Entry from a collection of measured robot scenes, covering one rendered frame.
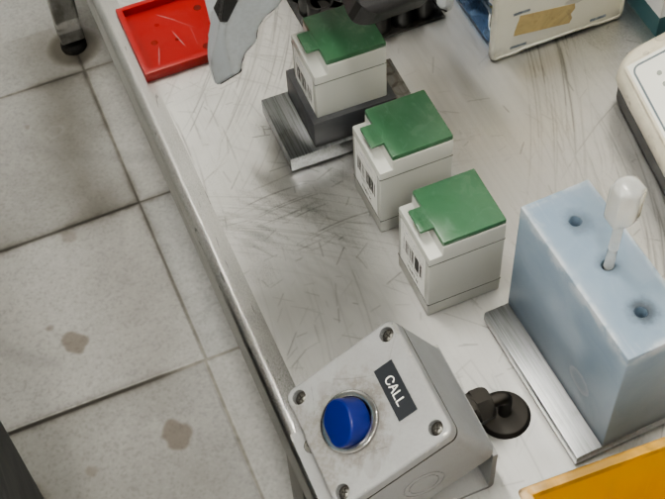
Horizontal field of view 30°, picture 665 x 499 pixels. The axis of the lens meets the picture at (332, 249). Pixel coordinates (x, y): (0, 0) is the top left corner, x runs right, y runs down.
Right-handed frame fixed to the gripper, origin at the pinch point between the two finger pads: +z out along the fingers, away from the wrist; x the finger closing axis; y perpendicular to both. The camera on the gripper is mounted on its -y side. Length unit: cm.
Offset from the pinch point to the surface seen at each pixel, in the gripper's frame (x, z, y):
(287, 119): 3.5, 4.7, 0.5
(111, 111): 7, 94, 89
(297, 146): 3.7, 4.7, -1.8
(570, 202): -5.6, -3.9, -17.9
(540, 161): -10.1, 6.1, -8.0
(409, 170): -0.6, 1.1, -9.1
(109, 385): 21, 94, 41
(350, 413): 8.8, -1.4, -23.4
